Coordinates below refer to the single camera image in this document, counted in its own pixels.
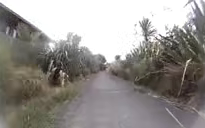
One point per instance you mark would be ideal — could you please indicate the building with dark roof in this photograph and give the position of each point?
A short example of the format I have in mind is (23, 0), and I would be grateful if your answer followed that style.
(13, 25)

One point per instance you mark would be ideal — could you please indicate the strip of dry fallen leaves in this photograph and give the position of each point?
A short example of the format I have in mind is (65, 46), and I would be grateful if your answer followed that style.
(171, 100)

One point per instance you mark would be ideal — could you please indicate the grey asphalt path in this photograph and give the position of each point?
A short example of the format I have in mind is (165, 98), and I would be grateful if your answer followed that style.
(106, 106)

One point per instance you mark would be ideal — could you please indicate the grass verge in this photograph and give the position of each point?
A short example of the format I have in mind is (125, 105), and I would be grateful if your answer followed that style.
(36, 106)

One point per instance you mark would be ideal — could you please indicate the row of flax bushes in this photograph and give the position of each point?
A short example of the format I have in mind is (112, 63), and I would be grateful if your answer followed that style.
(170, 63)
(65, 58)

